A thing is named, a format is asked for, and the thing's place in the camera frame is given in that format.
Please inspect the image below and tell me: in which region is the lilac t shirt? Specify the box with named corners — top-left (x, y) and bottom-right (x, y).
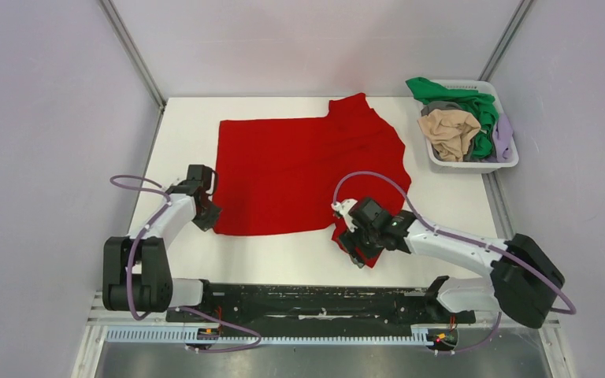
top-left (492, 113), bottom-right (514, 163)

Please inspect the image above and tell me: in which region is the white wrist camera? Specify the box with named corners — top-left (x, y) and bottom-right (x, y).
top-left (331, 198), bottom-right (358, 232)
top-left (165, 177), bottom-right (183, 191)

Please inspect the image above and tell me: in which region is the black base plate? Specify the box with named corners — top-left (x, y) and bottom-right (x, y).
top-left (196, 283), bottom-right (476, 337)

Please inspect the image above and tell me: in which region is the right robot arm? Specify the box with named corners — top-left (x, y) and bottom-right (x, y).
top-left (332, 198), bottom-right (565, 328)

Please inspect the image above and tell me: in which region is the beige t shirt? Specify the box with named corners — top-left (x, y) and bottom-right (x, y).
top-left (418, 109), bottom-right (481, 162)

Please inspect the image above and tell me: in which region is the red t shirt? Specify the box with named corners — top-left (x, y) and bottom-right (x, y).
top-left (213, 93), bottom-right (411, 240)

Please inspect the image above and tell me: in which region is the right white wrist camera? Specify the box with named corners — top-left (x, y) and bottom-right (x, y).
top-left (331, 198), bottom-right (358, 232)

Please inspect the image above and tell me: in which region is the green t shirt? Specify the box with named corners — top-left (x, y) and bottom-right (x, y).
top-left (406, 77), bottom-right (499, 161)

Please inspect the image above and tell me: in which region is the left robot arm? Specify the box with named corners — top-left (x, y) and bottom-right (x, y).
top-left (102, 165), bottom-right (221, 320)

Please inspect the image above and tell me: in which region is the white slotted cable duct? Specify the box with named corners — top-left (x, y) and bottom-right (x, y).
top-left (106, 326), bottom-right (438, 347)

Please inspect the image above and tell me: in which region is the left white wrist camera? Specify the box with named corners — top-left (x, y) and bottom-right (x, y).
top-left (165, 177), bottom-right (183, 191)

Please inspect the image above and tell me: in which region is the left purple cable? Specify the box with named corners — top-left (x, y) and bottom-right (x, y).
top-left (109, 174), bottom-right (263, 354)

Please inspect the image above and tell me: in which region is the aluminium frame rail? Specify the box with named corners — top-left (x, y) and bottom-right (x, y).
top-left (87, 291), bottom-right (165, 326)

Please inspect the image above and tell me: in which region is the white plastic basket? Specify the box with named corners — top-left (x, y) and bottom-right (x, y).
top-left (424, 79), bottom-right (519, 174)

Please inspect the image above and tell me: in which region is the grey t shirt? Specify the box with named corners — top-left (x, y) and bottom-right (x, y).
top-left (421, 101), bottom-right (462, 117)

